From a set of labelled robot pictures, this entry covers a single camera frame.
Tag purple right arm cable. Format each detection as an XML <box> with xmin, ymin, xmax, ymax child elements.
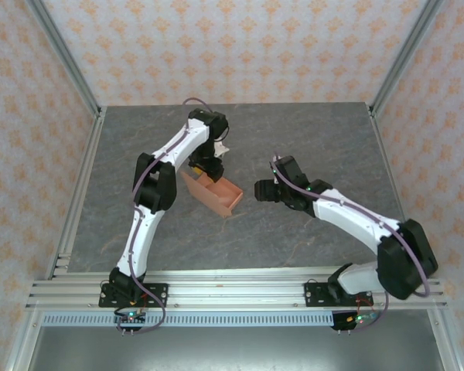
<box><xmin>272</xmin><ymin>154</ymin><xmax>430</xmax><ymax>333</ymax></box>

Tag wide aluminium mounting beam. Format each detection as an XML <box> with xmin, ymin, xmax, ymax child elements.
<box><xmin>25</xmin><ymin>281</ymin><xmax>449</xmax><ymax>310</ymax></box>

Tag narrow aluminium table edge beam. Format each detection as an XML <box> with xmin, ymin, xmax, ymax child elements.
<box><xmin>46</xmin><ymin>269</ymin><xmax>426</xmax><ymax>280</ymax></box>

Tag grey metal panel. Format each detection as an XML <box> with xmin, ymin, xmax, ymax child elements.
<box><xmin>26</xmin><ymin>326</ymin><xmax>442</xmax><ymax>371</ymax></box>

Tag aluminium lower frame rail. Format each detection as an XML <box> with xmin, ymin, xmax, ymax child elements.
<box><xmin>5</xmin><ymin>308</ymin><xmax>43</xmax><ymax>371</ymax></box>
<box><xmin>427</xmin><ymin>308</ymin><xmax>463</xmax><ymax>371</ymax></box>

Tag aluminium table side rail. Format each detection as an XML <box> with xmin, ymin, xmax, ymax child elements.
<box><xmin>368</xmin><ymin>103</ymin><xmax>426</xmax><ymax>280</ymax></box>
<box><xmin>46</xmin><ymin>104</ymin><xmax>108</xmax><ymax>280</ymax></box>

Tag small controller circuit board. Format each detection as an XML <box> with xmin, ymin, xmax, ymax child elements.
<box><xmin>114</xmin><ymin>308</ymin><xmax>148</xmax><ymax>326</ymax></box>
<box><xmin>331</xmin><ymin>311</ymin><xmax>380</xmax><ymax>332</ymax></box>

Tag grey slotted cable duct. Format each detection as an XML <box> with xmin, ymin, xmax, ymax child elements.
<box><xmin>41</xmin><ymin>312</ymin><xmax>336</xmax><ymax>328</ymax></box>

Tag aluminium frame post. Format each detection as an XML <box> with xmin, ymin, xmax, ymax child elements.
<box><xmin>25</xmin><ymin>0</ymin><xmax>102</xmax><ymax>117</ymax></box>
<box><xmin>370</xmin><ymin>0</ymin><xmax>448</xmax><ymax>117</ymax></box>

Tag orange cardboard paper box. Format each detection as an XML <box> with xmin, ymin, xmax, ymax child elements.
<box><xmin>180</xmin><ymin>171</ymin><xmax>244</xmax><ymax>219</ymax></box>

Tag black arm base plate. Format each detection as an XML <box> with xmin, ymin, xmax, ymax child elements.
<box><xmin>304</xmin><ymin>281</ymin><xmax>374</xmax><ymax>308</ymax></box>
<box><xmin>98</xmin><ymin>283</ymin><xmax>169</xmax><ymax>308</ymax></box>

